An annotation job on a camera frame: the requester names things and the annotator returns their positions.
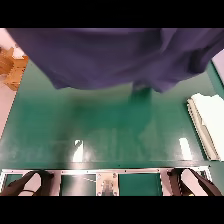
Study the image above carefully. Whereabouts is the purple T-shirt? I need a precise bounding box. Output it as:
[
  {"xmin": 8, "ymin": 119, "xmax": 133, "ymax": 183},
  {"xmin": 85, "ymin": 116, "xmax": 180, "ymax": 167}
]
[{"xmin": 5, "ymin": 28, "xmax": 224, "ymax": 94}]

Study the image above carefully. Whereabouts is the cardboard box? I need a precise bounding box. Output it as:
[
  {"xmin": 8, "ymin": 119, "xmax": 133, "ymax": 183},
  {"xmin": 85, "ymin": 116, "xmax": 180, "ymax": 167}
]
[{"xmin": 0, "ymin": 46, "xmax": 30, "ymax": 92}]

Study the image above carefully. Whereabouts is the silver frame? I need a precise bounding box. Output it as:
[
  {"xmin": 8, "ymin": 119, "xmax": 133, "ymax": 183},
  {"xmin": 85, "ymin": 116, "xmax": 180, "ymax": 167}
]
[{"xmin": 0, "ymin": 166, "xmax": 214, "ymax": 197}]

